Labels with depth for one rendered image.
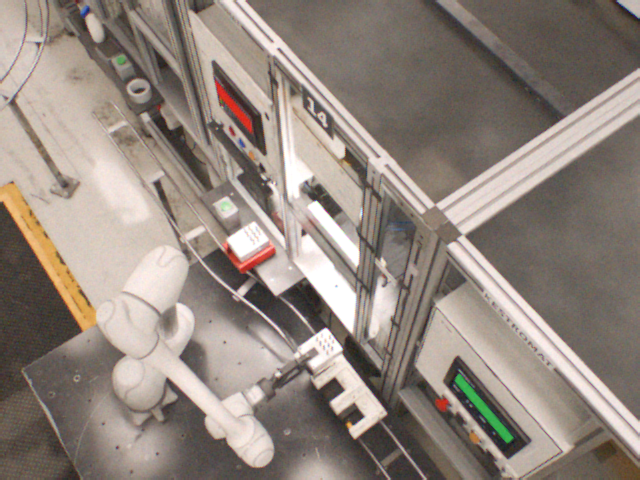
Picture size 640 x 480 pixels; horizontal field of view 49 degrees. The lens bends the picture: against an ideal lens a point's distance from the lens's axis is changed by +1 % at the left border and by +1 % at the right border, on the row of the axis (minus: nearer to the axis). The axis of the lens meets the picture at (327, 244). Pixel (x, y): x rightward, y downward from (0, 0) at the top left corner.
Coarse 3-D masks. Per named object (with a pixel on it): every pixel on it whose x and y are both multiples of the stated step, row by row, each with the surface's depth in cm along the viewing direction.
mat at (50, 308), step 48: (0, 192) 384; (0, 240) 370; (48, 240) 371; (0, 288) 358; (48, 288) 358; (0, 336) 346; (48, 336) 346; (0, 384) 335; (0, 432) 325; (48, 432) 324
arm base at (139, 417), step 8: (168, 392) 263; (160, 400) 259; (168, 400) 262; (176, 400) 263; (128, 408) 261; (152, 408) 258; (160, 408) 260; (136, 416) 259; (144, 416) 259; (160, 416) 258; (136, 424) 258
